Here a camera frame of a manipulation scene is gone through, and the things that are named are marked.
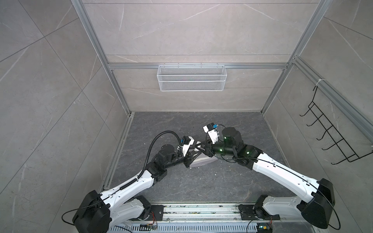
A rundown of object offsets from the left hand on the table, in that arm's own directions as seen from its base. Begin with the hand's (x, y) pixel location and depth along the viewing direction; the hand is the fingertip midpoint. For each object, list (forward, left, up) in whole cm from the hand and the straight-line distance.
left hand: (199, 148), depth 72 cm
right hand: (+1, +2, +2) cm, 3 cm away
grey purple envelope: (+4, -4, -22) cm, 22 cm away
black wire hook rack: (-11, -61, +11) cm, 63 cm away
